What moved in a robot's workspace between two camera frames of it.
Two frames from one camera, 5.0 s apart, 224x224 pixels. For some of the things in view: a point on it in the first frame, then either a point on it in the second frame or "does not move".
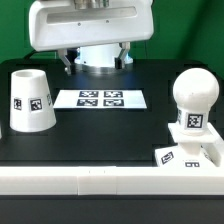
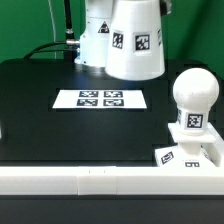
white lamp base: (192, 151) does not move
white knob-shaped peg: (195, 90) does not move
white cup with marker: (31, 104) -> (135, 50)
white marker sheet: (100, 99) does not move
